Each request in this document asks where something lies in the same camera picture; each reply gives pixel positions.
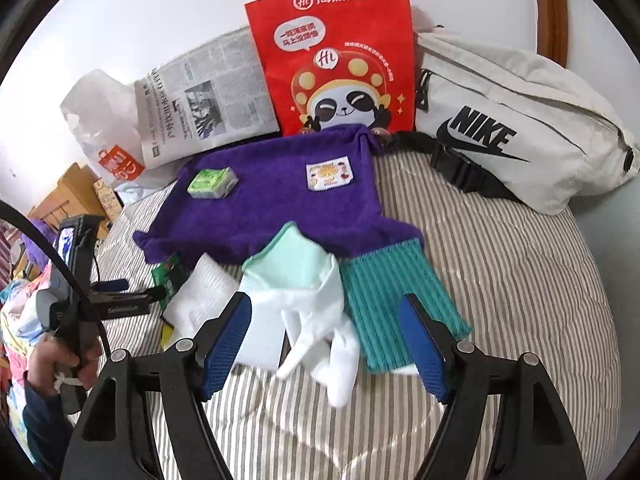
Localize teal ribbed cloth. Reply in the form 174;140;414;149
340;240;473;373

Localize wooden furniture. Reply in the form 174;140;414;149
30;162;123;241

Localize wooden frame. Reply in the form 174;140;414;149
530;0;568;68

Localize person's left forearm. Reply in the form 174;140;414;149
22;380;76;480

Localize white plastic bag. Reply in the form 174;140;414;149
60;69;173;201

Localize mint green cloth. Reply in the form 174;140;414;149
241;222;333;291

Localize fruit print sachet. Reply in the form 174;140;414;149
306;157;353;192

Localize green printed packet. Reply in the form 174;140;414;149
151;254;191;306

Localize green tissue packet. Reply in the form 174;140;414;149
187;166;238;198

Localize white tights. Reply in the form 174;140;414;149
235;255;358;408

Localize white cloth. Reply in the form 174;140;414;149
162;252;241;343

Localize person's left hand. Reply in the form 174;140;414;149
25;335;103;392

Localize cream waist bag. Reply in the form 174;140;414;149
382;25;640;216

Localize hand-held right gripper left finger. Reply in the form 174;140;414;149
60;292;253;480

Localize black cable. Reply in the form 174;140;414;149
0;200;110;358

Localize red paper bag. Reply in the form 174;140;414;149
244;0;417;137

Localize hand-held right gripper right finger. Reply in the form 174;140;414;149
397;292;588;480

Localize folded newspaper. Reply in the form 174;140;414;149
134;25;281;170

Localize striped bed sheet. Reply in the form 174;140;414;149
75;150;621;480

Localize speckled brown box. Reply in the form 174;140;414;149
92;180;123;221

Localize purple fabric tray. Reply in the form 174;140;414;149
132;124;426;266

